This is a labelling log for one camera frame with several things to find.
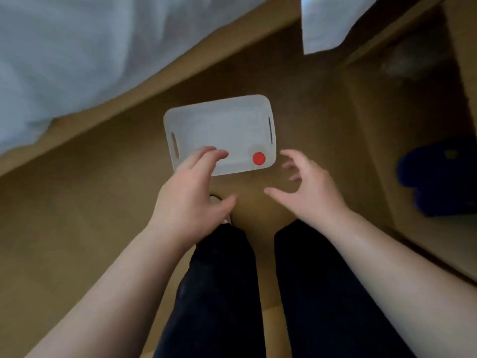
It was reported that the person's left hand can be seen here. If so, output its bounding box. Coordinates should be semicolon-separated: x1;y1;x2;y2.
148;146;238;251

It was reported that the person's left forearm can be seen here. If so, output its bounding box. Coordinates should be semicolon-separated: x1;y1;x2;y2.
24;222;198;358

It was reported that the wooden bed frame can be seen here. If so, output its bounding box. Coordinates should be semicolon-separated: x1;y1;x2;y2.
0;0;302;178

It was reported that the wooden nightstand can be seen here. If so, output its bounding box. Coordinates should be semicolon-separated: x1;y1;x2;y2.
342;0;477;284

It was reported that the person's right leg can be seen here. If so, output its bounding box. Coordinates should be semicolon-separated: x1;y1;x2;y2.
274;219;416;358

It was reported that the white plastic basket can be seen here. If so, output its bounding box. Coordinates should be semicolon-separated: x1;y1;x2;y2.
163;94;277;177

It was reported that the person's right hand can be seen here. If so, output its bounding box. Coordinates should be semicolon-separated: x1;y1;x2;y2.
264;149;352;228

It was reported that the dark blue slipper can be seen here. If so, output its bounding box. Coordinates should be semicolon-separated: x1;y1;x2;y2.
397;136;477;188
415;185;477;217

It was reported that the white bed sheet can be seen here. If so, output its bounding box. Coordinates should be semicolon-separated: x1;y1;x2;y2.
0;0;274;157

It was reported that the person's leg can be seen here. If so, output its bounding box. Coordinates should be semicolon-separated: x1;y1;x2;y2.
274;219;416;358
153;224;267;358

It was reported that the person's right forearm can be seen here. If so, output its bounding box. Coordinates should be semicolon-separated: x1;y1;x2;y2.
298;209;477;358

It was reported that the white hanging cloth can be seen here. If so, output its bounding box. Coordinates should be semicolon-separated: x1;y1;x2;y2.
301;0;381;55

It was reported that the person's left leg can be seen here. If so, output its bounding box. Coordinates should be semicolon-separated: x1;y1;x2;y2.
153;224;267;358

